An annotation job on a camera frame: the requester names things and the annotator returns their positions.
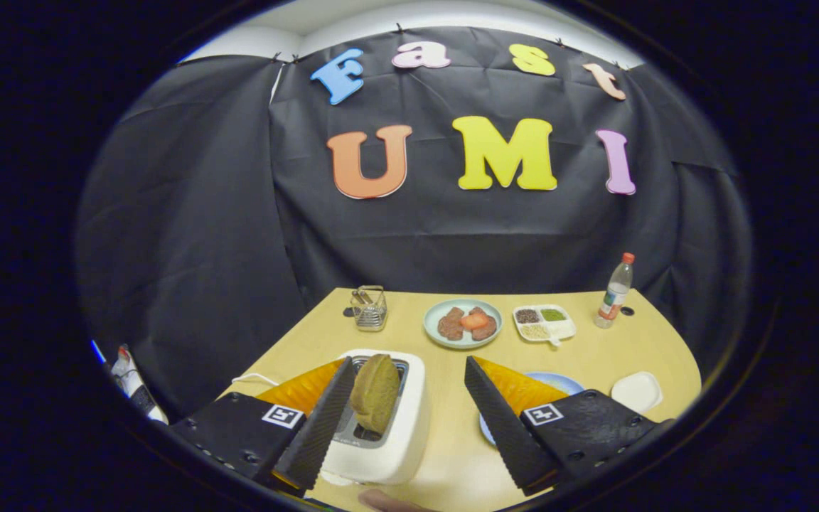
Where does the white divided seasoning tray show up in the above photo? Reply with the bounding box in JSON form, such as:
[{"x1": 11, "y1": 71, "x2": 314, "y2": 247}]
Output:
[{"x1": 513, "y1": 304, "x2": 577, "y2": 347}]

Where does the brown toasted bread slice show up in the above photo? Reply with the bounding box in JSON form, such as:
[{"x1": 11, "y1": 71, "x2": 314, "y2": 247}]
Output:
[{"x1": 349, "y1": 353, "x2": 401, "y2": 436}]

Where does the clear red-capped water bottle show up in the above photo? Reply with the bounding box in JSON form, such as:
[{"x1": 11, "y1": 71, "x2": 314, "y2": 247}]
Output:
[{"x1": 593, "y1": 252, "x2": 636, "y2": 329}]

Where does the white square plate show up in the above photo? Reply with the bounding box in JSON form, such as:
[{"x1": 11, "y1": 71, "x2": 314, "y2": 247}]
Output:
[{"x1": 610, "y1": 371, "x2": 663, "y2": 415}]

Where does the black backdrop cloth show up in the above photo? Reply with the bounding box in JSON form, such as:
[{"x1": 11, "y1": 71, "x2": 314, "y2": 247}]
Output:
[{"x1": 75, "y1": 27, "x2": 751, "y2": 420}]

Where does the pale green round plate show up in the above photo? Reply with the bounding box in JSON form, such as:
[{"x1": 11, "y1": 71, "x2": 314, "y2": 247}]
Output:
[{"x1": 423, "y1": 299, "x2": 503, "y2": 350}]

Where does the brown meat slice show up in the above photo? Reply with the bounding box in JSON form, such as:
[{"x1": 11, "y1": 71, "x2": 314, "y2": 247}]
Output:
[
  {"x1": 437, "y1": 307, "x2": 466, "y2": 341},
  {"x1": 470, "y1": 306, "x2": 498, "y2": 341}
]

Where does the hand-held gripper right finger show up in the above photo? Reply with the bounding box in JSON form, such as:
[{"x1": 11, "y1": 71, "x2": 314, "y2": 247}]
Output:
[{"x1": 464, "y1": 356, "x2": 675, "y2": 496}]

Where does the clear wire utensil holder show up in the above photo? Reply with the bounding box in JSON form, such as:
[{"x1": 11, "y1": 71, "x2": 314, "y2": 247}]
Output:
[{"x1": 350, "y1": 285, "x2": 388, "y2": 333}]

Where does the white toaster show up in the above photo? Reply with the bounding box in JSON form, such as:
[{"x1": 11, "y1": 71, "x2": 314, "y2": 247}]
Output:
[{"x1": 321, "y1": 348, "x2": 430, "y2": 486}]

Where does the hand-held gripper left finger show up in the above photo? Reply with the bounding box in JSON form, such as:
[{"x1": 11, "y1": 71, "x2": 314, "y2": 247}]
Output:
[{"x1": 168, "y1": 356, "x2": 357, "y2": 497}]

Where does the blue round plate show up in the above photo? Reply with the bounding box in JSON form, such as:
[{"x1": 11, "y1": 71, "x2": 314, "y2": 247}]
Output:
[{"x1": 479, "y1": 372, "x2": 585, "y2": 445}]

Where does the white and black object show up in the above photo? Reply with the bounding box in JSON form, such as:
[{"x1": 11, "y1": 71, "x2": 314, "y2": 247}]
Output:
[{"x1": 109, "y1": 345, "x2": 168, "y2": 425}]

